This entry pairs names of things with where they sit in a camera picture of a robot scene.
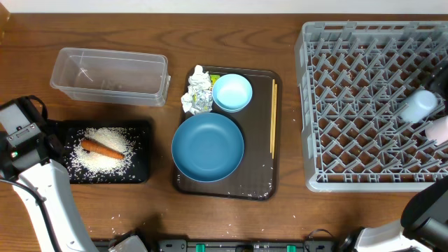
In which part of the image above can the light blue cup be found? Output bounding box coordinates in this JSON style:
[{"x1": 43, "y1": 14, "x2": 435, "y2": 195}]
[{"x1": 399, "y1": 90, "x2": 438, "y2": 123}]

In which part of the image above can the white cup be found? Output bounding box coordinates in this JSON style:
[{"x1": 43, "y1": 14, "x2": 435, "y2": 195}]
[{"x1": 425, "y1": 115, "x2": 448, "y2": 146}]

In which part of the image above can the white rice pile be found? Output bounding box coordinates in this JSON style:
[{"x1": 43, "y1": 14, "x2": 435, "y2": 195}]
[{"x1": 64, "y1": 127, "x2": 139, "y2": 179}]

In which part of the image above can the orange carrot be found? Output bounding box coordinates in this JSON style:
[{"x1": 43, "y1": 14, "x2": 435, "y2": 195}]
[{"x1": 80, "y1": 139, "x2": 125, "y2": 160}]

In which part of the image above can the dark blue plate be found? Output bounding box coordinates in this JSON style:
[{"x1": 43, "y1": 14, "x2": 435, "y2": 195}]
[{"x1": 171, "y1": 113, "x2": 244, "y2": 183}]

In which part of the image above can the light blue bowl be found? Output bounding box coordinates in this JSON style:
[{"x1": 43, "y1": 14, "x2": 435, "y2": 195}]
[{"x1": 212, "y1": 73, "x2": 253, "y2": 113}]

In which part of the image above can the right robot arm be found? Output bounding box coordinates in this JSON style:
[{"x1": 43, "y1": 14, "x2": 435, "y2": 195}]
[{"x1": 337, "y1": 61, "x2": 447, "y2": 251}]

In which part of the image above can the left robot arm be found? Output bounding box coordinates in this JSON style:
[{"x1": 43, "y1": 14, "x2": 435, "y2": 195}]
[{"x1": 1, "y1": 95, "x2": 147, "y2": 252}]

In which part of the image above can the grey dishwasher rack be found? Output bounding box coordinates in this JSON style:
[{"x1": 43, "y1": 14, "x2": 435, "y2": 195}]
[{"x1": 295, "y1": 21, "x2": 447, "y2": 193}]

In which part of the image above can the black plastic tray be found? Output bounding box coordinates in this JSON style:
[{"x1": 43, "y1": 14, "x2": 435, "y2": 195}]
[{"x1": 51, "y1": 120, "x2": 152, "y2": 184}]

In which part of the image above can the clear plastic bin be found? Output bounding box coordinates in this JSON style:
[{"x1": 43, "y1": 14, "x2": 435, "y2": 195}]
[{"x1": 50, "y1": 48, "x2": 171, "y2": 106}]

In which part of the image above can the crumpled white wrapper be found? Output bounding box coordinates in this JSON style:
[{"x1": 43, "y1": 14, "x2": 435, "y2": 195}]
[{"x1": 181, "y1": 65, "x2": 220, "y2": 115}]

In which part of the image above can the dark brown serving tray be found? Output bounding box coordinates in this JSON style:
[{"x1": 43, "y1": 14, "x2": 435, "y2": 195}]
[{"x1": 172, "y1": 66, "x2": 283, "y2": 201}]

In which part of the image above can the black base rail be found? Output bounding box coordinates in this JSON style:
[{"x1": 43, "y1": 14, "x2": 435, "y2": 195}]
[{"x1": 92, "y1": 238, "x2": 340, "y2": 252}]

